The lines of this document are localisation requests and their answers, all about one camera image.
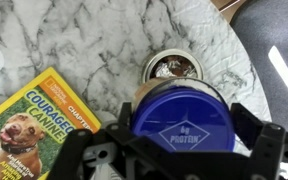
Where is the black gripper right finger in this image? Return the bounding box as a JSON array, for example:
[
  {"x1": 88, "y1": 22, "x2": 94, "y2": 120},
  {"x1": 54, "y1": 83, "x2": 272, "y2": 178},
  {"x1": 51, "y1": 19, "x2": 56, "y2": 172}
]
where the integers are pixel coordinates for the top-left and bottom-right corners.
[{"x1": 229, "y1": 101, "x2": 288, "y2": 180}]

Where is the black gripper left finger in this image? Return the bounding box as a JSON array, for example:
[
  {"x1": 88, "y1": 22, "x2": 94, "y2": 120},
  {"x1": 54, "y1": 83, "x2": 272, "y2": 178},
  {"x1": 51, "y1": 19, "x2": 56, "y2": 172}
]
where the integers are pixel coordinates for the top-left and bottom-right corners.
[{"x1": 45, "y1": 101, "x2": 187, "y2": 180}]

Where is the yellow dog picture book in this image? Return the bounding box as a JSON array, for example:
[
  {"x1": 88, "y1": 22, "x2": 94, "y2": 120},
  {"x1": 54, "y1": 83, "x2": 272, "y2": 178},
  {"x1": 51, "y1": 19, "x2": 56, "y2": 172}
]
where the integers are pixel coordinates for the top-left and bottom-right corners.
[{"x1": 0, "y1": 66, "x2": 102, "y2": 180}]

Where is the grey upholstered chair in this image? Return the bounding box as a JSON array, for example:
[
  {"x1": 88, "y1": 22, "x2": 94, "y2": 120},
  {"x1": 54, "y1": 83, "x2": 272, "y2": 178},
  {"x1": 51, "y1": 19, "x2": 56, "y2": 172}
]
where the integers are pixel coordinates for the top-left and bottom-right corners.
[{"x1": 229, "y1": 0, "x2": 288, "y2": 134}]

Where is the open yellow tin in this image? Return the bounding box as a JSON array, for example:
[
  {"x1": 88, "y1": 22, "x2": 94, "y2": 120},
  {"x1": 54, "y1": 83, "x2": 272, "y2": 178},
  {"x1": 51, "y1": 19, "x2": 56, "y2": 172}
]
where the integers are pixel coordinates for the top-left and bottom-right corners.
[{"x1": 140, "y1": 48, "x2": 205, "y2": 84}]

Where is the thin white cable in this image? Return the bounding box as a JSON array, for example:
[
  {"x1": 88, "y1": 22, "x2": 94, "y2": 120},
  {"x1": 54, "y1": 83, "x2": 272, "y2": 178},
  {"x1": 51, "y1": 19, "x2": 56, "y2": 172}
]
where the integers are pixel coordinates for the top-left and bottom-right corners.
[{"x1": 218, "y1": 0, "x2": 242, "y2": 14}]

